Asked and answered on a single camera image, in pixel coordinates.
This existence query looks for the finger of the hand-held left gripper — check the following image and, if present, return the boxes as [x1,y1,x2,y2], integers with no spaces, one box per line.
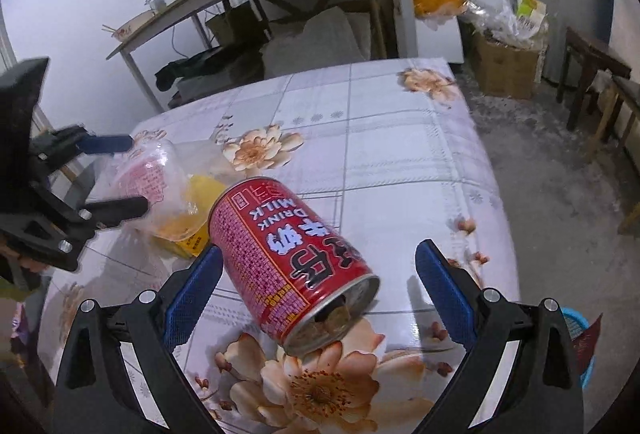
[27,125,135,165]
[5,194,149,272]

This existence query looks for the white sack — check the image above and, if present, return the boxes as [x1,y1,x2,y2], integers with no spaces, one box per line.
[260,6,373,79]

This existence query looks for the red snack packet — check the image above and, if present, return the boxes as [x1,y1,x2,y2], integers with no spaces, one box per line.
[575,314,604,375]

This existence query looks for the blue plastic basket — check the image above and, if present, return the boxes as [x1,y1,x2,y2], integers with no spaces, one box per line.
[560,306,603,390]

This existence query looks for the open cardboard box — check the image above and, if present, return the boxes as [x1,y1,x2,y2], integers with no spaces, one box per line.
[205,4,273,47]

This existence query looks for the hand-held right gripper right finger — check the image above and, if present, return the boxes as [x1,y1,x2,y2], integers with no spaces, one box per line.
[415,239,586,434]

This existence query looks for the wooden chair dark seat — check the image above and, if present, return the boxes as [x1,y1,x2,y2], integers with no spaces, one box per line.
[582,68,640,235]

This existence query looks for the dark wooden stool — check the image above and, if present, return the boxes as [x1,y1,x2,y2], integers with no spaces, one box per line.
[556,26,632,132]

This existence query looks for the yellow packet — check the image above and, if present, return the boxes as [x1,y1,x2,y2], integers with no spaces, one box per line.
[152,174,231,261]

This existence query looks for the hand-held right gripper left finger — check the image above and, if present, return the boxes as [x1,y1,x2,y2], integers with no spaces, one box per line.
[55,244,224,434]

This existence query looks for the red drink can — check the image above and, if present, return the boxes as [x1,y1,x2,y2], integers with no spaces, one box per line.
[207,177,381,359]

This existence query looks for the white cabinet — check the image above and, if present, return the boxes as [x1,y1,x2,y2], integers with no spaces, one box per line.
[417,14,463,64]

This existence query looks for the dark cloth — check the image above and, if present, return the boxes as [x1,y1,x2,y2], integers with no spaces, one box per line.
[154,48,266,94]

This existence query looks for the white plastic bags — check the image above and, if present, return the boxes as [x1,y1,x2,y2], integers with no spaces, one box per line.
[462,0,551,49]

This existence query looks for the floral tablecloth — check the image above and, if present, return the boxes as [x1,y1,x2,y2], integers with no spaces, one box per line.
[37,58,521,434]

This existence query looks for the clear plastic bag pink print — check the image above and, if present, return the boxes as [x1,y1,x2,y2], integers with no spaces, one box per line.
[97,136,236,245]

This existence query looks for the white patterned bowl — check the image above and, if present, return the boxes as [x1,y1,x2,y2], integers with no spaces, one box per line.
[112,11,158,42]

